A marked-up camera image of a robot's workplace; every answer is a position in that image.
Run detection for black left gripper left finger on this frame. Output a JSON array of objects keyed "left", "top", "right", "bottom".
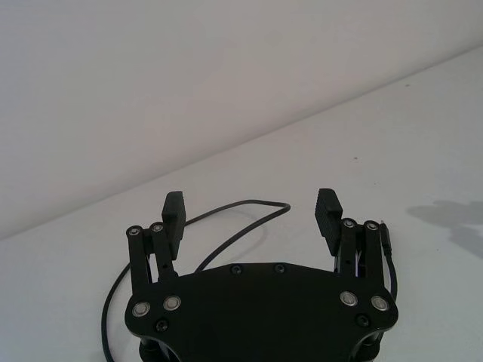
[{"left": 126, "top": 191, "right": 186, "bottom": 296}]

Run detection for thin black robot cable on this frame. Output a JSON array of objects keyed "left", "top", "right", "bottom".
[{"left": 98, "top": 199, "right": 398, "bottom": 362}]

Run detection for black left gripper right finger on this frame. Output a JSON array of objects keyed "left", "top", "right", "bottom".
[{"left": 313, "top": 188, "right": 380, "bottom": 281}]

